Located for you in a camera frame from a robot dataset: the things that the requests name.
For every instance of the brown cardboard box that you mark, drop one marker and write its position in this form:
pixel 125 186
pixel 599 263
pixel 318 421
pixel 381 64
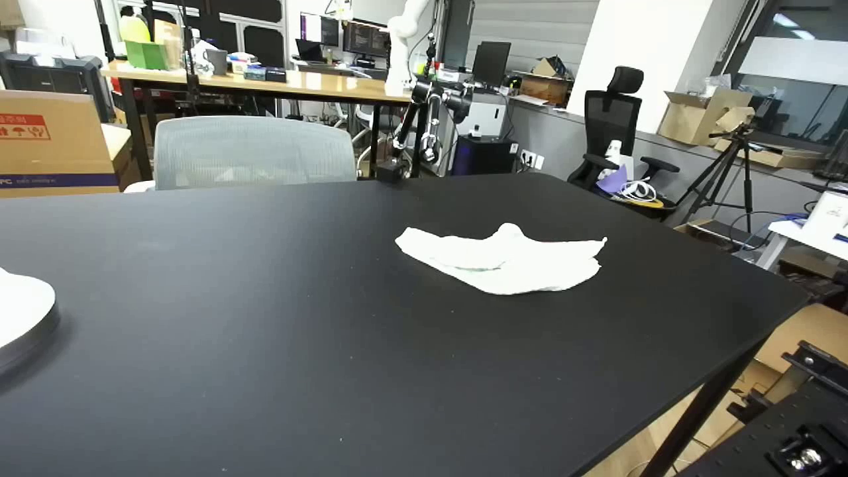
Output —
pixel 55 143

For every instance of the black computer monitor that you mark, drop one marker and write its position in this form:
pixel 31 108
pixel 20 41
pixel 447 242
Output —
pixel 491 62

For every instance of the open cardboard box on counter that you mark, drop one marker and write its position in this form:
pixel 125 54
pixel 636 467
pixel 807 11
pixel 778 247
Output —
pixel 693 120

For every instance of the green storage bin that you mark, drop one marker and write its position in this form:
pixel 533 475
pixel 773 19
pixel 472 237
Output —
pixel 147 54

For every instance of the black camera tripod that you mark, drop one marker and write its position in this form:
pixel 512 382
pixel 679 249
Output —
pixel 705 186

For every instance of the grey mesh office chair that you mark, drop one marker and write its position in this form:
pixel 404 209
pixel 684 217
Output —
pixel 226 149

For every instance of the white round plate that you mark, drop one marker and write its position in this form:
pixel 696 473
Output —
pixel 28 318

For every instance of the white cloth with green stains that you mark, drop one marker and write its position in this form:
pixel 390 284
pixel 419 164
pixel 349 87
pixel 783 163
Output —
pixel 506 261

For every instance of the long wooden desk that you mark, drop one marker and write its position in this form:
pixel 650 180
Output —
pixel 137 87

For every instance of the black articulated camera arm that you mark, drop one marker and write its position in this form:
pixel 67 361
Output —
pixel 414 137

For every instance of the black office chair with headrest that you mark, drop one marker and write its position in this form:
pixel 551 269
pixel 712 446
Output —
pixel 611 133

